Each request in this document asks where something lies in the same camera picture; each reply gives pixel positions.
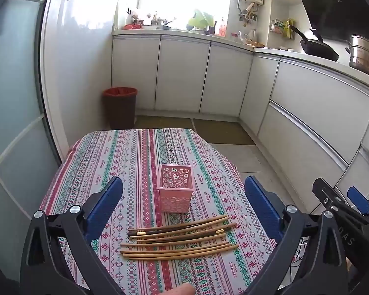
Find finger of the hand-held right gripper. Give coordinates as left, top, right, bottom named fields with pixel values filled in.
left=347, top=187, right=369, bottom=217
left=313, top=177, right=345, bottom=212

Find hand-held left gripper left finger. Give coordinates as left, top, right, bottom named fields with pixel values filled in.
left=20, top=177, right=126, bottom=295

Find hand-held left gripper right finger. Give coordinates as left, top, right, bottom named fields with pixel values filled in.
left=243, top=176, right=349, bottom=295

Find pile of wooden chopsticks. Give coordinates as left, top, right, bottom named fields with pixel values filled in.
left=120, top=215, right=239, bottom=259

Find pink perforated utensil holder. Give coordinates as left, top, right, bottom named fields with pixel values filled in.
left=156, top=164, right=193, bottom=214

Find person's left hand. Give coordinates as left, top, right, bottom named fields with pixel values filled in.
left=164, top=283, right=195, bottom=295

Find striped patterned tablecloth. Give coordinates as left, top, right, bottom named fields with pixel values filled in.
left=38, top=128, right=279, bottom=295

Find brown floor mat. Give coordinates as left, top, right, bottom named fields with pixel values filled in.
left=135, top=115, right=194, bottom=130
left=193, top=118, right=256, bottom=146

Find brown bin with red liner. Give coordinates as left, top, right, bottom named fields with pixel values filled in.
left=103, top=87, right=138, bottom=130

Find frosted glass sliding door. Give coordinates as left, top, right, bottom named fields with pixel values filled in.
left=0, top=0, right=62, bottom=295

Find black wok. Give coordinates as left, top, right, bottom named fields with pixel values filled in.
left=289, top=25, right=340, bottom=62

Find steel steamer pot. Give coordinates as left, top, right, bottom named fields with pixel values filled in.
left=345, top=34, right=369, bottom=80

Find white kitchen base cabinets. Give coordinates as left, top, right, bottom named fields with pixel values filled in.
left=111, top=34, right=369, bottom=209

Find white kitchen countertop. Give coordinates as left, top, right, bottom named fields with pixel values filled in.
left=111, top=26, right=369, bottom=82

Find pile of dishes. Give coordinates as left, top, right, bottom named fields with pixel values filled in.
left=123, top=6, right=174, bottom=30

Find black range hood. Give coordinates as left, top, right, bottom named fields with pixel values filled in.
left=289, top=0, right=369, bottom=42

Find water heater pipes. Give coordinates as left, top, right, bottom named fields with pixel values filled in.
left=237, top=0, right=259, bottom=27

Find green plastic bag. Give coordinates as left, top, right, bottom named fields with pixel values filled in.
left=188, top=10, right=216, bottom=30

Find wall rack with packets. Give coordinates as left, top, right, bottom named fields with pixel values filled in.
left=271, top=18, right=296, bottom=40

